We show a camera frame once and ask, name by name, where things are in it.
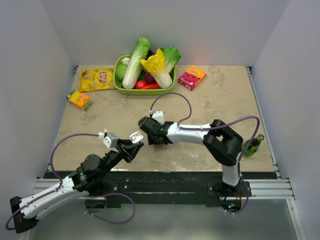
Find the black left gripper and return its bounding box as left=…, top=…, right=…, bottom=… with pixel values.
left=98, top=138, right=144, bottom=178

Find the white earbud charging case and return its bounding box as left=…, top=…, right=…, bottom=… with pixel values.
left=129, top=131, right=144, bottom=144

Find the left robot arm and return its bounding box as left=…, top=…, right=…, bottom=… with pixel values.
left=5, top=132, right=144, bottom=234

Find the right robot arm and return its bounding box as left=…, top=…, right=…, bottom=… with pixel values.
left=138, top=116, right=243, bottom=197

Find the orange carrot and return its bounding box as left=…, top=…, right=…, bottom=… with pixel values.
left=140, top=83, right=161, bottom=90

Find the red tomato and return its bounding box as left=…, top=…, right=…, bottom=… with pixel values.
left=134, top=80, right=148, bottom=90

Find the purple onion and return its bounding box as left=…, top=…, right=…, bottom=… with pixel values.
left=144, top=72, right=156, bottom=85

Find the green plastic basket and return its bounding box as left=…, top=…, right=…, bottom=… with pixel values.
left=113, top=54, right=176, bottom=96

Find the pink orange snack box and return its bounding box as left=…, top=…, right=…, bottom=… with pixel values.
left=178, top=66, right=207, bottom=91

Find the yellow white cabbage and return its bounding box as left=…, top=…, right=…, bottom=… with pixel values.
left=140, top=48, right=173, bottom=89

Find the orange yellow sponge pack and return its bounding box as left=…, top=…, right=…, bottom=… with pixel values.
left=66, top=89, right=94, bottom=111

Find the round green vegetable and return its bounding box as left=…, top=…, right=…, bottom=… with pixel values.
left=115, top=63, right=128, bottom=81

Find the yellow Lays chips bag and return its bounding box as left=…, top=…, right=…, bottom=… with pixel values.
left=78, top=68, right=116, bottom=92

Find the green white napa cabbage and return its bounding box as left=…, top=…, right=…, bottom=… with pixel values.
left=122, top=37, right=150, bottom=89

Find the green lettuce leaf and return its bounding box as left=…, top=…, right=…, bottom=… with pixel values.
left=161, top=46, right=181, bottom=73

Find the green glass bottle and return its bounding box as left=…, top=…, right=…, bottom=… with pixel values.
left=241, top=134, right=265, bottom=158

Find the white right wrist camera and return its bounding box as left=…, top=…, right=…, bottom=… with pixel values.
left=149, top=109, right=165, bottom=125

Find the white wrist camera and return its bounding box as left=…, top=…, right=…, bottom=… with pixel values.
left=98, top=132, right=119, bottom=150
left=149, top=109, right=165, bottom=125

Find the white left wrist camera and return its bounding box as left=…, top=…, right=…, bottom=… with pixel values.
left=98, top=132, right=119, bottom=150

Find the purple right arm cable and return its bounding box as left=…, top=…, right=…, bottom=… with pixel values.
left=148, top=92, right=261, bottom=181

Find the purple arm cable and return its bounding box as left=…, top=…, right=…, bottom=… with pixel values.
left=148, top=92, right=261, bottom=181
left=5, top=132, right=101, bottom=231

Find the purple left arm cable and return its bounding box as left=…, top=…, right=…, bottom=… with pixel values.
left=5, top=132, right=101, bottom=231

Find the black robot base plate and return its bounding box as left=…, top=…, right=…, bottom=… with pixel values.
left=98, top=171, right=252, bottom=210

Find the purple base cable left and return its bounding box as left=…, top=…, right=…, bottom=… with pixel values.
left=84, top=192, right=136, bottom=224

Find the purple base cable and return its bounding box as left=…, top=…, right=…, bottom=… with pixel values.
left=84, top=192, right=136, bottom=224
left=224, top=174, right=251, bottom=216

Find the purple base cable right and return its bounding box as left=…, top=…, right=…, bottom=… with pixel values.
left=224, top=174, right=251, bottom=216

